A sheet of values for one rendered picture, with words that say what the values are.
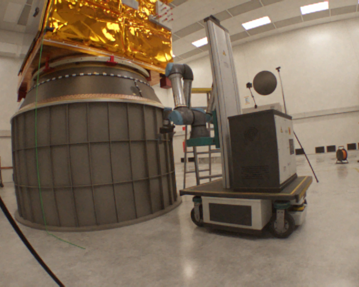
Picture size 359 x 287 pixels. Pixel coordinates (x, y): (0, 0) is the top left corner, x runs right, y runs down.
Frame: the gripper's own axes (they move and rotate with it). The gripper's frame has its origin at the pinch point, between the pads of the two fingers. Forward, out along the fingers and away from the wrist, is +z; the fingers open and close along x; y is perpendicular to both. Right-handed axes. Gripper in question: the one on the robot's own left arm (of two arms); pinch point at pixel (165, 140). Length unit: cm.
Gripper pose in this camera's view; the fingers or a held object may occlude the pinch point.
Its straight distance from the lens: 197.3
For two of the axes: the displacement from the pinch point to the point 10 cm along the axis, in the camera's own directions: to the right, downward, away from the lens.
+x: -7.5, 1.7, -6.4
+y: -6.6, -3.1, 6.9
